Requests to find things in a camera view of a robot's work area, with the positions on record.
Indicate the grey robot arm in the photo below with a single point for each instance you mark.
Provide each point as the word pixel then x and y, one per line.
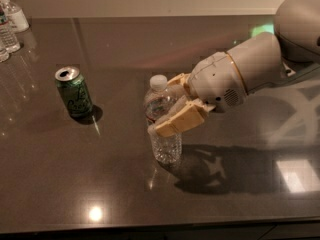
pixel 290 54

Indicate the clear bottle at edge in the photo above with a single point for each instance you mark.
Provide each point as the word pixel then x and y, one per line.
pixel 4 55

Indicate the white pump dispenser bottle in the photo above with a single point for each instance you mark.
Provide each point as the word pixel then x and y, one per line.
pixel 15 16

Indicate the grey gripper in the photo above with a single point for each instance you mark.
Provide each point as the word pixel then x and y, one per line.
pixel 216 81

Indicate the clear plastic water bottle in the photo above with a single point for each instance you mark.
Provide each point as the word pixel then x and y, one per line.
pixel 160 98

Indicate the green soda can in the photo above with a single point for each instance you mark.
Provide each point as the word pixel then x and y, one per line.
pixel 73 91

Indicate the clear water bottle background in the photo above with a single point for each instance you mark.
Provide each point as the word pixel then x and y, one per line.
pixel 7 35

